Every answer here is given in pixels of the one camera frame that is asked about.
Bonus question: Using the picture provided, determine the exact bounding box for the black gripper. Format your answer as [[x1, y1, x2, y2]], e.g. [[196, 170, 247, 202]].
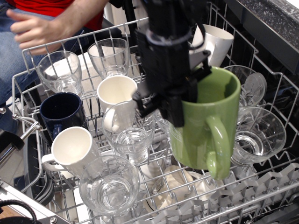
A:
[[133, 28, 211, 127]]

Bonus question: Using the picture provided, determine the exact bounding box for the green ceramic mug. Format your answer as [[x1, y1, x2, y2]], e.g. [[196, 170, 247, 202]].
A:
[[170, 67, 241, 180]]

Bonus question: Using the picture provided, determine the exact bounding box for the person's forearm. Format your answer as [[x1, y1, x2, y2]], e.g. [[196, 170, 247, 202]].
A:
[[50, 0, 109, 40]]

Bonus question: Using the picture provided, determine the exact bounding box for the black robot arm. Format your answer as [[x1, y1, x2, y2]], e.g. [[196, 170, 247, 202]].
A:
[[133, 0, 211, 127]]

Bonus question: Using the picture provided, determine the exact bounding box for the white mug centre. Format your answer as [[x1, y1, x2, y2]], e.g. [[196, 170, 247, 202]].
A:
[[97, 75, 137, 131]]

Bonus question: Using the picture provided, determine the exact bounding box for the white mug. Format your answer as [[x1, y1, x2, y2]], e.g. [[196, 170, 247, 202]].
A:
[[42, 126, 100, 178], [97, 75, 137, 131], [189, 24, 234, 67]]

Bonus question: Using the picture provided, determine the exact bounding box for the white mug back right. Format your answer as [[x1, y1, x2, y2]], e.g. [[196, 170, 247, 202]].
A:
[[189, 24, 234, 67]]

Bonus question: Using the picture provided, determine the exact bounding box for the white mug front left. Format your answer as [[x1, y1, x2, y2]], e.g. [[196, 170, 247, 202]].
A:
[[42, 126, 100, 178]]

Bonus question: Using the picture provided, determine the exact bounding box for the dark blue ceramic mug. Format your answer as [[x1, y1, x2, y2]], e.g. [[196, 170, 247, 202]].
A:
[[40, 92, 88, 140]]

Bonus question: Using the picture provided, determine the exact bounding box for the person's hand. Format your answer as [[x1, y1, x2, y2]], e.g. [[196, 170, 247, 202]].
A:
[[7, 9, 80, 55]]

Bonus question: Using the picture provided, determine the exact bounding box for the clear glass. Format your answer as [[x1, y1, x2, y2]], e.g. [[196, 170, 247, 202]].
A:
[[79, 154, 140, 216], [87, 38, 130, 79], [102, 100, 156, 164], [231, 107, 286, 167], [224, 65, 267, 111], [36, 50, 83, 97], [153, 109, 170, 140]]

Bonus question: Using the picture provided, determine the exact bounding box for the clear glass centre front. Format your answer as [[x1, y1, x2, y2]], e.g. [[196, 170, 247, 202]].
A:
[[102, 100, 156, 164]]

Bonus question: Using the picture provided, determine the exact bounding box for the clear glass right back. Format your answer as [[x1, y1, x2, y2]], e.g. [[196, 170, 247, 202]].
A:
[[224, 65, 267, 111]]

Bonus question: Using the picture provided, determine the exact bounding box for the clear glass back left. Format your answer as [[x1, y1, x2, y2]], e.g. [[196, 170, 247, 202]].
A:
[[87, 38, 130, 79]]

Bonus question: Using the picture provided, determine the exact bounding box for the clear glass right front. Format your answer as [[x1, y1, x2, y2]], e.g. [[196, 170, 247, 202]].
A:
[[231, 107, 286, 167]]

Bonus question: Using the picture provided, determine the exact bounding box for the white plate lower rack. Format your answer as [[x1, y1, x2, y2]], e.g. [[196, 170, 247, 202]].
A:
[[143, 165, 224, 217]]

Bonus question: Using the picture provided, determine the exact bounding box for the clear glass front left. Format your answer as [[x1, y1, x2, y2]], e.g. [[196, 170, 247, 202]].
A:
[[79, 154, 140, 216]]

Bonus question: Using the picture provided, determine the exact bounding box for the dark speckled countertop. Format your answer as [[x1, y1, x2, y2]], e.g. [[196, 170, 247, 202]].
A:
[[225, 0, 299, 75]]

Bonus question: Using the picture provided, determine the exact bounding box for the clear glass far left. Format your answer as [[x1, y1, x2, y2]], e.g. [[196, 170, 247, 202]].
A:
[[36, 50, 83, 97]]

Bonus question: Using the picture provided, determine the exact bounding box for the grey plastic tine holder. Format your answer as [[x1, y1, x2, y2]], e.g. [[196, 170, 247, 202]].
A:
[[136, 163, 299, 224]]

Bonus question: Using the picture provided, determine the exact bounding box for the grey wire dishwasher rack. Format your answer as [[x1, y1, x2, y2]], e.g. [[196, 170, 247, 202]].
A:
[[12, 1, 299, 224]]

